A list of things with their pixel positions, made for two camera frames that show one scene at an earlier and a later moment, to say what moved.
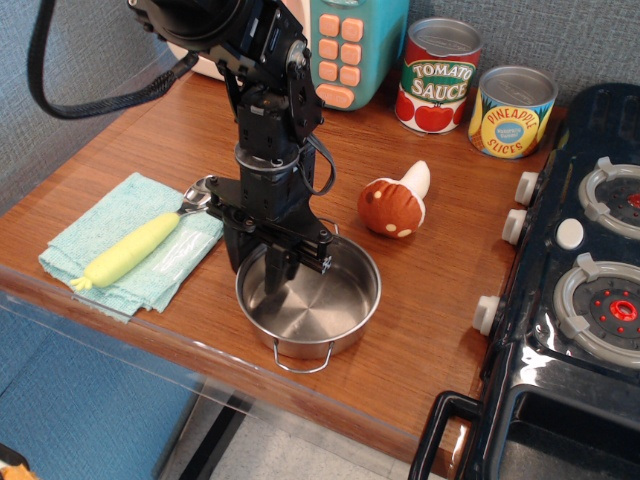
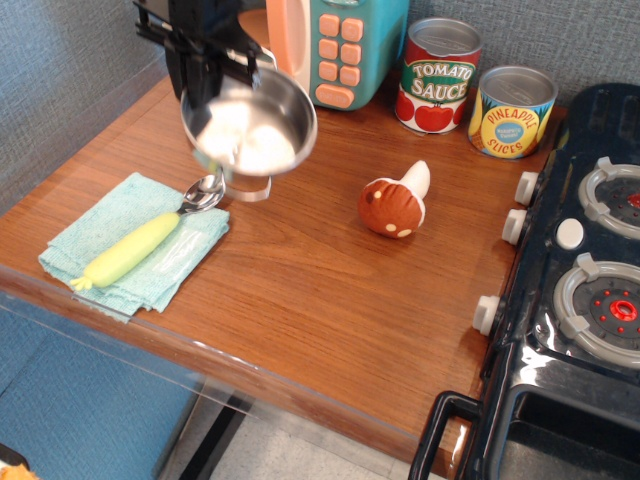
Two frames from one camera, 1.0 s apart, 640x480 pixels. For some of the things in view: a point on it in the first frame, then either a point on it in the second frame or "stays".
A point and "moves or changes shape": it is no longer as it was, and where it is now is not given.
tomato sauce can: x=439 y=64 stays
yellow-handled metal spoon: x=129 y=247 stays
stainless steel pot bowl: x=313 y=311 moves or changes shape
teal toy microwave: x=357 y=49 stays
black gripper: x=274 y=204 → x=213 y=33
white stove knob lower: x=484 y=314 stays
